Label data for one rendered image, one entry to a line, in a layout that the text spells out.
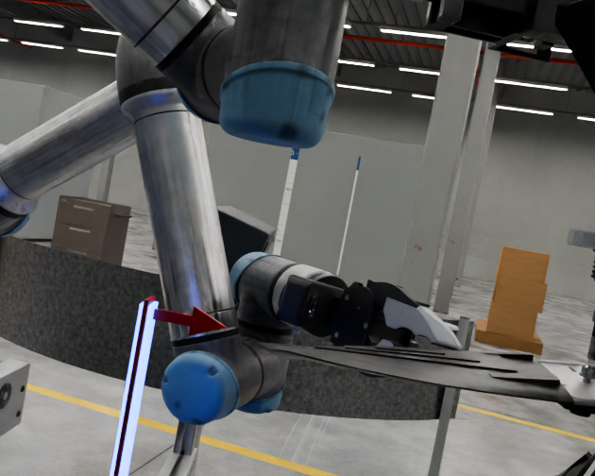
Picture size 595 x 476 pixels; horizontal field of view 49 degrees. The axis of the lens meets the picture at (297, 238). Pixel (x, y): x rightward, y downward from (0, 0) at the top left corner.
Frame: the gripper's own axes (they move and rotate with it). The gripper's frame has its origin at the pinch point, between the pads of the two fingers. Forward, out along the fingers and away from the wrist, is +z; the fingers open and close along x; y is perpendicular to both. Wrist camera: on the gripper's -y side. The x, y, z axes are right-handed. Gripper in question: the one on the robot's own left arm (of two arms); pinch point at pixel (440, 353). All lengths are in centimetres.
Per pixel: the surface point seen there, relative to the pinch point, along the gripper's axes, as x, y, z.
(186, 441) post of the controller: 29, 10, -51
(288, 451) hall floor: 100, 182, -222
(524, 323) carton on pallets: 13, 679, -429
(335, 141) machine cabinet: -116, 362, -484
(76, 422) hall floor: 110, 88, -276
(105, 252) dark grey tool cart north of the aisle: 58, 222, -636
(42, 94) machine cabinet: -112, 196, -946
